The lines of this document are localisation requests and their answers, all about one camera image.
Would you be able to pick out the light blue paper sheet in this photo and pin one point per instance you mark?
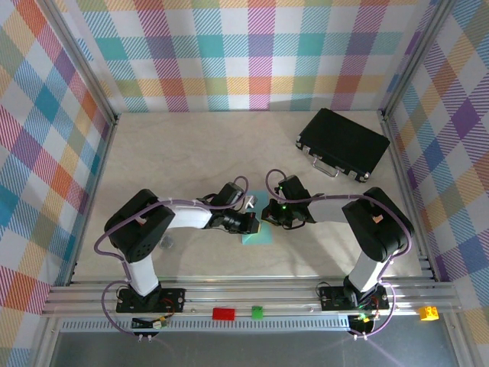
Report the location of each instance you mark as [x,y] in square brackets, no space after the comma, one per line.
[263,238]

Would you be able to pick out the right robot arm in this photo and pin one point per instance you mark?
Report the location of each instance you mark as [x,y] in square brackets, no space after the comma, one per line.
[328,214]

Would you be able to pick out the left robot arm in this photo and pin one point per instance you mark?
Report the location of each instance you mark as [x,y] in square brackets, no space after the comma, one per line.
[187,218]

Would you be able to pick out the small clear red object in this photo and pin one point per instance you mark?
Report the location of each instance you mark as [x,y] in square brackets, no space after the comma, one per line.
[167,243]

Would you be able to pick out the green toy brick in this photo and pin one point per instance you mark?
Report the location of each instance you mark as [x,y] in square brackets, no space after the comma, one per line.
[257,312]

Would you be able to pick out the black briefcase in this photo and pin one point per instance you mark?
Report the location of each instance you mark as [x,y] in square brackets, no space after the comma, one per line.
[344,141]

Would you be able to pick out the red toy brick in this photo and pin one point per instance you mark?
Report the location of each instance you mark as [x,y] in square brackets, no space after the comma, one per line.
[224,313]

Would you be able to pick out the small adapter circuit board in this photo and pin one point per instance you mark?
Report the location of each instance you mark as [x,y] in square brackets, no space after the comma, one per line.
[151,323]
[363,318]

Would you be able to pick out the yellow toy brick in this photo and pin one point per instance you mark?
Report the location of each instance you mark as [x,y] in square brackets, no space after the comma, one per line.
[428,313]

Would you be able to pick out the wide aluminium frame rail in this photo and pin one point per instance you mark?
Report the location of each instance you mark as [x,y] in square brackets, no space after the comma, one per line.
[267,294]

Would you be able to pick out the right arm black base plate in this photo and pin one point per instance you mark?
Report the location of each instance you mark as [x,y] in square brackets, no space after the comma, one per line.
[330,298]

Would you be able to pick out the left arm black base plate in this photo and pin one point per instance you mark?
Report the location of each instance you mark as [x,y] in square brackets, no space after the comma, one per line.
[175,300]

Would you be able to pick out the aluminium side rail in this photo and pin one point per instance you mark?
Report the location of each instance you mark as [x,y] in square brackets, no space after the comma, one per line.
[95,191]

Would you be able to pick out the aluminium frame post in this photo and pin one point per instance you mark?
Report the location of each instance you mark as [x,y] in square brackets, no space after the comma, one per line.
[80,61]
[416,57]

